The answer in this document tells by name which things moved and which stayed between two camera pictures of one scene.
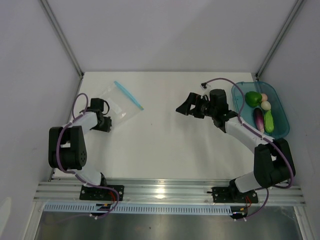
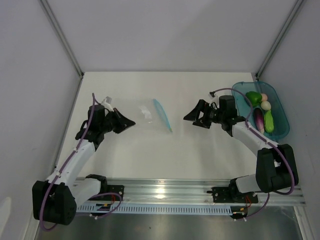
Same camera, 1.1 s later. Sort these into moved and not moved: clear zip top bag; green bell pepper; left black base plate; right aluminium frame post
Moved: clear zip top bag
Not moved: right aluminium frame post; green bell pepper; left black base plate
